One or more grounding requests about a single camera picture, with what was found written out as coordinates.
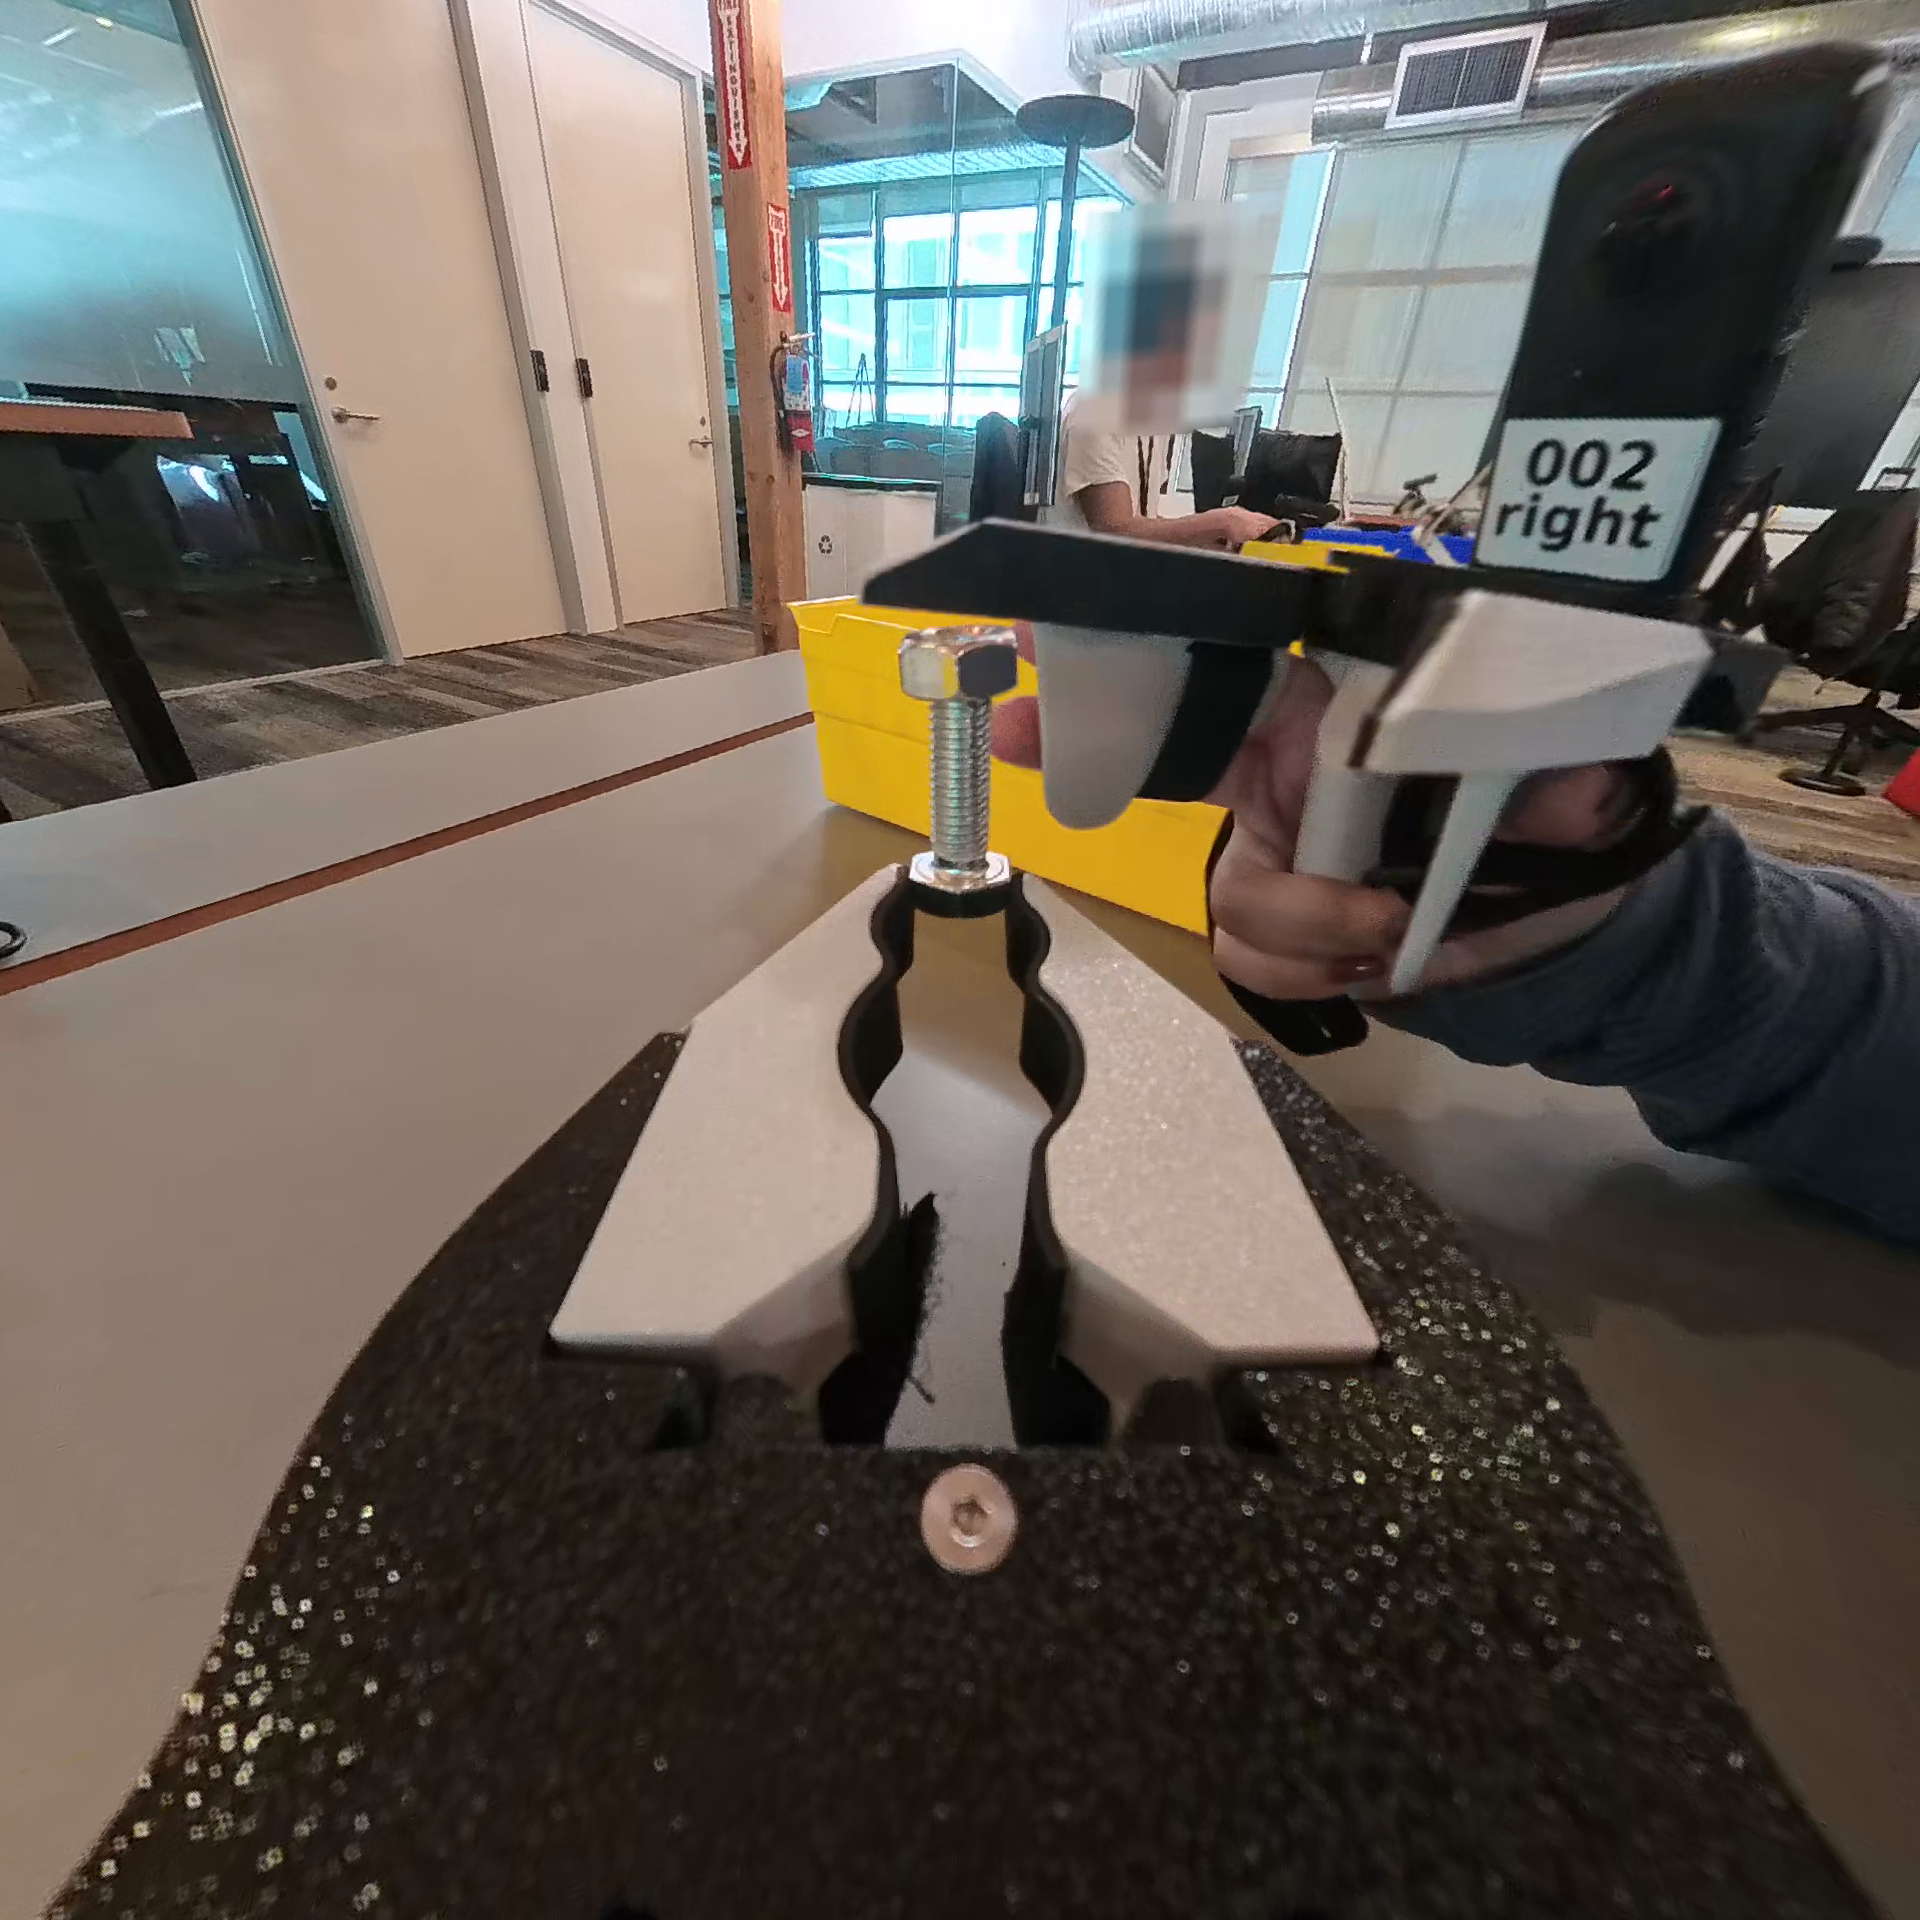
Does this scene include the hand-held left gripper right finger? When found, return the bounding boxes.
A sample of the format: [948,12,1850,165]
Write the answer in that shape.
[1001,873,1386,1426]

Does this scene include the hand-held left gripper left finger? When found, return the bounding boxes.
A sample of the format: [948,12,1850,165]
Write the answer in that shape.
[548,863,921,1378]

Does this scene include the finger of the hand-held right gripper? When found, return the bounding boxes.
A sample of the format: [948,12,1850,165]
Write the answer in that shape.
[859,514,1339,653]

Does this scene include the silver hex bolt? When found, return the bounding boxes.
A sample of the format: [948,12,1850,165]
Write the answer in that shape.
[896,625,1025,886]

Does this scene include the yellow plastic bin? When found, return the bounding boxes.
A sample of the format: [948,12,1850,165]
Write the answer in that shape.
[792,537,1338,935]

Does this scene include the person's right forearm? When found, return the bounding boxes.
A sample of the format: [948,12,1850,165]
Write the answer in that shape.
[1372,809,1920,1249]

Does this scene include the person's right hand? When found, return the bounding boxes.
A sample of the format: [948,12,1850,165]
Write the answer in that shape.
[989,622,1689,1003]

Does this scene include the black office chair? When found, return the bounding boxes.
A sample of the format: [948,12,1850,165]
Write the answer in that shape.
[1245,427,1344,531]
[968,412,1040,531]
[1746,479,1920,798]

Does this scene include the black computer monitor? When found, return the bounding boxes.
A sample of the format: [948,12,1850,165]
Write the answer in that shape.
[1025,323,1070,513]

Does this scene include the black display screen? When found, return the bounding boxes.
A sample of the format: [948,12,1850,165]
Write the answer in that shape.
[1769,239,1920,513]

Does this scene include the blue plastic bin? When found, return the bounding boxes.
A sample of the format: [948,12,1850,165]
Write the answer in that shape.
[1302,522,1478,569]

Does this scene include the large grid window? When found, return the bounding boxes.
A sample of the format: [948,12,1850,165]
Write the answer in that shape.
[809,187,1051,429]

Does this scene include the black round stand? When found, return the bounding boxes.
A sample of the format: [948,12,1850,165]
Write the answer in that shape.
[1018,93,1137,437]

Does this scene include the beige door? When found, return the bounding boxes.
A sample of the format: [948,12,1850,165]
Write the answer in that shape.
[195,0,579,663]
[517,0,736,634]

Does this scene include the wooden table black legs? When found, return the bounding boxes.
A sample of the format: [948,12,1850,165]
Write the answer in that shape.
[0,397,325,788]

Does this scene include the glass office partition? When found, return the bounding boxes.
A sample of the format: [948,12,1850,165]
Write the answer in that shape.
[0,0,394,683]

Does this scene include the white wall vent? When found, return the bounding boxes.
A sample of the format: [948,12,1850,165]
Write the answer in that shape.
[1387,23,1550,129]

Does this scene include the wooden post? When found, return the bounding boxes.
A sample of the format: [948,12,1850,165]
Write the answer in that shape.
[709,0,811,653]

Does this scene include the silver ventilation duct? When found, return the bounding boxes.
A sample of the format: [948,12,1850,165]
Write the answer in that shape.
[1072,0,1920,92]

